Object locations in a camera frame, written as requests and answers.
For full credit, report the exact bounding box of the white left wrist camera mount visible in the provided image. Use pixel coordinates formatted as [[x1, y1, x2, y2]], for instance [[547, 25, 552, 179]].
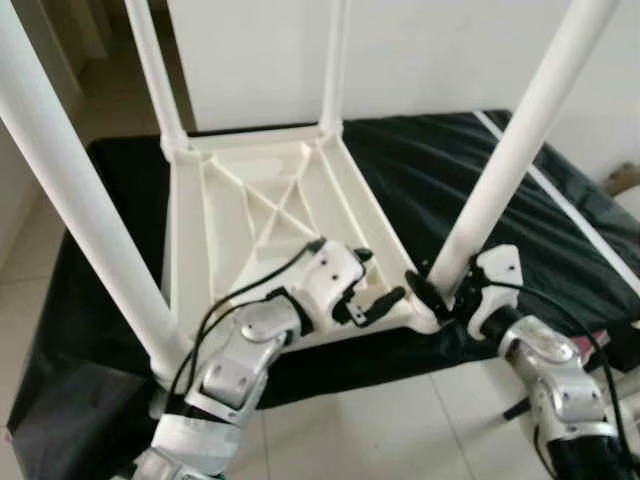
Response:
[[298, 240, 366, 331]]

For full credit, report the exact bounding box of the small brown object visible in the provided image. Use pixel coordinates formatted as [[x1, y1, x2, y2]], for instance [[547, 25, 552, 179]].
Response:
[[603, 162, 640, 196]]

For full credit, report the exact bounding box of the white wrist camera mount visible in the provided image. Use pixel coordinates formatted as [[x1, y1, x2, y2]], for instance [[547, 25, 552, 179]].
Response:
[[465, 245, 523, 336], [298, 240, 366, 331]]

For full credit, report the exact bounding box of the white rounded object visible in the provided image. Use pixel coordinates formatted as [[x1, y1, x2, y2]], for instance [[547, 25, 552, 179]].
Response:
[[615, 185, 640, 227]]

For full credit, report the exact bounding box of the black table cloth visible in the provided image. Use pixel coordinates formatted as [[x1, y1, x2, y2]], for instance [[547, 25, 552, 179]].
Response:
[[5, 110, 640, 480]]

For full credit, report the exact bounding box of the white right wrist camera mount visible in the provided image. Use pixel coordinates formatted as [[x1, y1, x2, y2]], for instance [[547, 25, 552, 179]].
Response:
[[465, 245, 523, 336]]

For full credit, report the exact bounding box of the pink soft item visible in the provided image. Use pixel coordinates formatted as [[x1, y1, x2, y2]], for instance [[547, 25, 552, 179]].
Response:
[[588, 328, 614, 353]]

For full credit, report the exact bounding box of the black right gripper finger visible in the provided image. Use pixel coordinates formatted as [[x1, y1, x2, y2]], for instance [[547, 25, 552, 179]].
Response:
[[404, 270, 453, 321]]

